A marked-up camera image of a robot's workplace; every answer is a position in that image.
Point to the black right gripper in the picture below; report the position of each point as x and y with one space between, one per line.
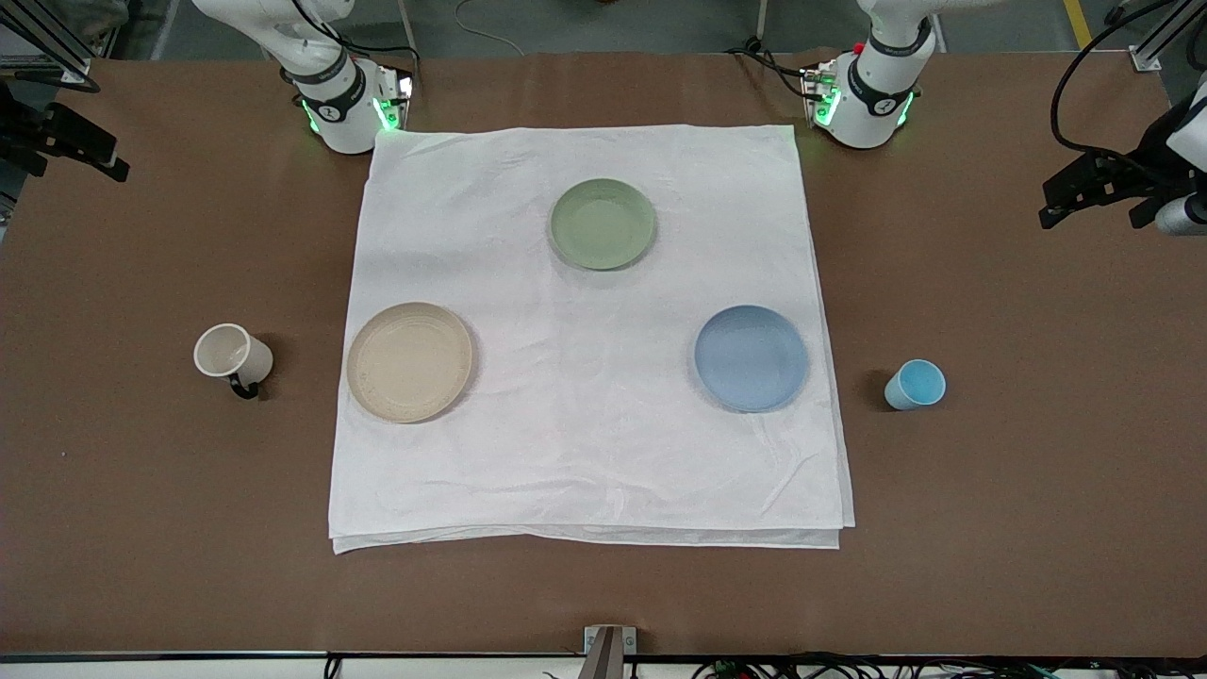
21 129

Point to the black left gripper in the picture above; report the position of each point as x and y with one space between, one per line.
1147 151

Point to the light blue cup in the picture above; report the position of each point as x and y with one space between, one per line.
917 385

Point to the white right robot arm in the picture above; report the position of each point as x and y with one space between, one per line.
344 113

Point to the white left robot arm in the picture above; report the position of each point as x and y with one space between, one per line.
868 108

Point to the blue round plate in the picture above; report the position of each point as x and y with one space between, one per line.
752 358

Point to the beige gray round plate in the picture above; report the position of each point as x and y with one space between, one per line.
409 363

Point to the green round plate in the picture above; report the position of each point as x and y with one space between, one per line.
603 223

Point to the white folded cloth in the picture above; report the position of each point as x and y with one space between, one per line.
585 453

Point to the aluminium frame profile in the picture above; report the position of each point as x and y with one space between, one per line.
42 38
1165 38

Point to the grey metal camera mount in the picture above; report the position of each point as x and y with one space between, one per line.
608 651

